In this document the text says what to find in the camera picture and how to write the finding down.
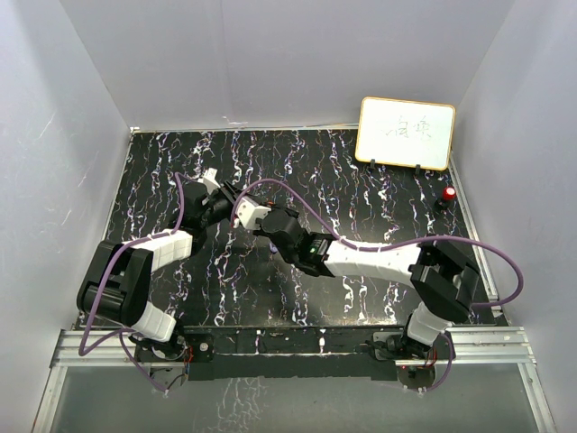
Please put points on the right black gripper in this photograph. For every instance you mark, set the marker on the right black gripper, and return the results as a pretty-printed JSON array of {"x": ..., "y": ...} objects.
[{"x": 260, "y": 231}]

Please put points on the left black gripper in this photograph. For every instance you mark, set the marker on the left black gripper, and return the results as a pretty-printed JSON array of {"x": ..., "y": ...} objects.
[{"x": 229, "y": 192}]

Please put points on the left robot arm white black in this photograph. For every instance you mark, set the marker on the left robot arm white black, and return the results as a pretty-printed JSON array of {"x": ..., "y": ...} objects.
[{"x": 114, "y": 295}]

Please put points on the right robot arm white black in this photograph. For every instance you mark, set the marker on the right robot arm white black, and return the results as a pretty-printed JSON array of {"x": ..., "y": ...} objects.
[{"x": 443, "y": 277}]

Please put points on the red emergency stop button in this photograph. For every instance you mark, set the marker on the red emergency stop button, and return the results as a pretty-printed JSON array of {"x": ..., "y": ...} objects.
[{"x": 446, "y": 199}]

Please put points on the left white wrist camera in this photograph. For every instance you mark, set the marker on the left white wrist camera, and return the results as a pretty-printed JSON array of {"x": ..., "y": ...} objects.
[{"x": 210, "y": 177}]

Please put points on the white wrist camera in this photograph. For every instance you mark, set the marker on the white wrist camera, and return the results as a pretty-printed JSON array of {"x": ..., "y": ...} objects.
[
  {"x": 249, "y": 215},
  {"x": 210, "y": 177}
]

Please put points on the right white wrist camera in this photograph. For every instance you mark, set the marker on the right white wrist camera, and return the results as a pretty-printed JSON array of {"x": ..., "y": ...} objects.
[{"x": 249, "y": 215}]

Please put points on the small whiteboard with wooden frame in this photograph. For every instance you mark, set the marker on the small whiteboard with wooden frame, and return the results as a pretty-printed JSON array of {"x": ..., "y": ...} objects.
[{"x": 405, "y": 133}]

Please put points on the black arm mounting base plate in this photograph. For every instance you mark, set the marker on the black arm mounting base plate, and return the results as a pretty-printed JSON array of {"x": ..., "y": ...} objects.
[{"x": 215, "y": 353}]

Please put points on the aluminium frame rail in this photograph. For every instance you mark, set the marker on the aluminium frame rail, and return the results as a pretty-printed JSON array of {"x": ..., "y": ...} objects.
[{"x": 490, "y": 386}]

